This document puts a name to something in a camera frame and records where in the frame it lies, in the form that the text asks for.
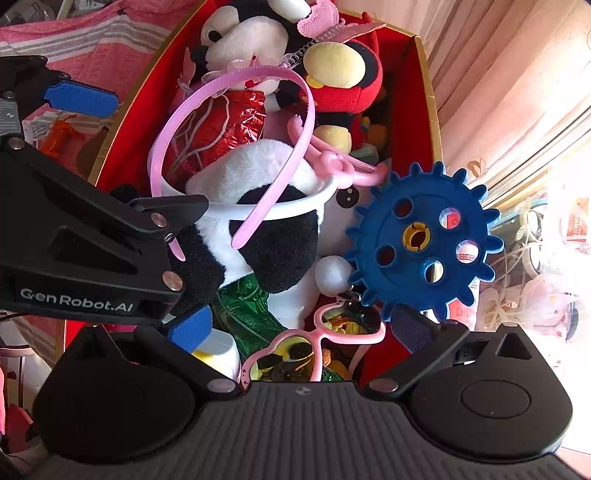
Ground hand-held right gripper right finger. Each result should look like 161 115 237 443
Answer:
365 305 552 401

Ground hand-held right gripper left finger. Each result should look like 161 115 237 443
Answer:
69 307 242 402

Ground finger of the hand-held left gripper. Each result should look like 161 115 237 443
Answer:
0 54 120 121
130 194 210 232

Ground red gift box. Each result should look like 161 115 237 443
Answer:
62 0 441 384

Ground large blue plastic gear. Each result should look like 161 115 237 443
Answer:
346 161 505 322

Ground pink butterfly headband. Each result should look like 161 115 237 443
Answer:
148 0 345 261

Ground black and red plush mouse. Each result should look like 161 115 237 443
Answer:
189 0 386 153

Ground white and yellow bottle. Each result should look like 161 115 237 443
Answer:
190 332 242 380

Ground pink striped blanket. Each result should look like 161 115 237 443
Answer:
0 0 195 139

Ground white pompom ball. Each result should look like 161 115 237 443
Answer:
314 256 354 296

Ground pink heart-shaped glasses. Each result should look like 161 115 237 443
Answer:
240 299 386 384

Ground red foil balloon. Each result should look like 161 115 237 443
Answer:
164 89 269 185

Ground black and white plush panda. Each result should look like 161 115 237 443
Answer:
173 141 326 328

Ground white plastic headband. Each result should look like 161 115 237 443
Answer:
150 178 335 221

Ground white plastic bag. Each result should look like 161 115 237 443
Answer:
480 185 591 342

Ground pale pink curtain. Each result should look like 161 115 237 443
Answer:
416 0 591 208

